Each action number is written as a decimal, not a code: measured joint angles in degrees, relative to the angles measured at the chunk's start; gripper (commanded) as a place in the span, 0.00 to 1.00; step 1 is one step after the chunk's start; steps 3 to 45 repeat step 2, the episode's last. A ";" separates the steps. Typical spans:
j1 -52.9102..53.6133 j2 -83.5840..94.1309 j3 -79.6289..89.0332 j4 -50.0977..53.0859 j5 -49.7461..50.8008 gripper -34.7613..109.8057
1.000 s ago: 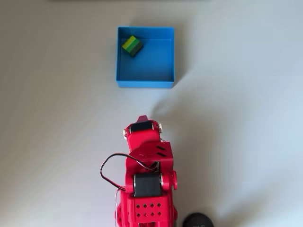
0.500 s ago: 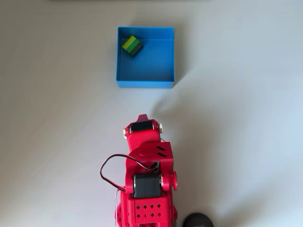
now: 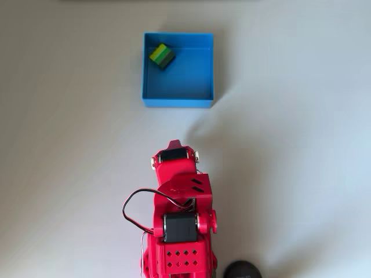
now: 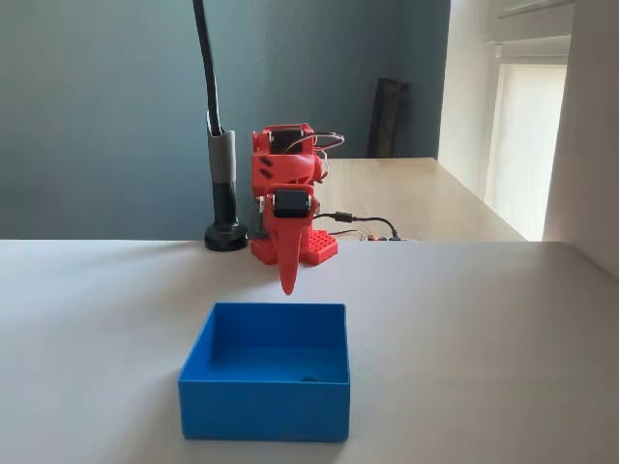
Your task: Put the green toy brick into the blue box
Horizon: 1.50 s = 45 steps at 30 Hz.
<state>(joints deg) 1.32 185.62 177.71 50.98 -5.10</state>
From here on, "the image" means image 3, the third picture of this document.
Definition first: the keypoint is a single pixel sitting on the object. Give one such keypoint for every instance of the black gooseneck stand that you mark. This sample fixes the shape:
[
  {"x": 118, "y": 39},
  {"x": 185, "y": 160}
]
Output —
[{"x": 242, "y": 270}]

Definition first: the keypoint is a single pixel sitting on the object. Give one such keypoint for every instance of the green lego brick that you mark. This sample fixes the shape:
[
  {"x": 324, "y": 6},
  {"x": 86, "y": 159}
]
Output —
[{"x": 162, "y": 56}]

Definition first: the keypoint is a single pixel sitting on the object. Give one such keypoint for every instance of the red robot arm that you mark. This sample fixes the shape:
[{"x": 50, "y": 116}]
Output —
[{"x": 176, "y": 176}]

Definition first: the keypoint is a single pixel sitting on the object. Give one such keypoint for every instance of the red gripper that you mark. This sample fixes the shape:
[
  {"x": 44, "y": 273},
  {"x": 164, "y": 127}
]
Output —
[{"x": 173, "y": 168}]

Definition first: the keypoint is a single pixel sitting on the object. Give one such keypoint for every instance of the blue square box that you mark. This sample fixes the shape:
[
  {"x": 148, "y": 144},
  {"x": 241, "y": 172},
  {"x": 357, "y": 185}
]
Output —
[{"x": 185, "y": 78}]

